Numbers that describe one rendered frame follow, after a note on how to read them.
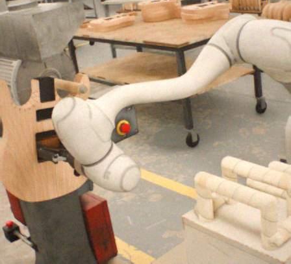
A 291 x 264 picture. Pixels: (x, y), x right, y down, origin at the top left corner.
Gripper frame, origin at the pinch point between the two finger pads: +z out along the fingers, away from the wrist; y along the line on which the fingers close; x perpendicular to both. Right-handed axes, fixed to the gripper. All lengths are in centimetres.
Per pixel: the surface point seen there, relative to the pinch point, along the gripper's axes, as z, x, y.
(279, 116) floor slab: 111, -58, 294
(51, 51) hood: -10.7, 31.0, -3.4
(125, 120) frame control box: 16.8, -2.1, 43.5
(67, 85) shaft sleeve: 3.3, 18.0, 9.5
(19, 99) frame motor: 19.5, 12.6, -0.5
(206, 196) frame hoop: -71, 5, -4
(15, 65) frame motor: 22.7, 24.3, 0.4
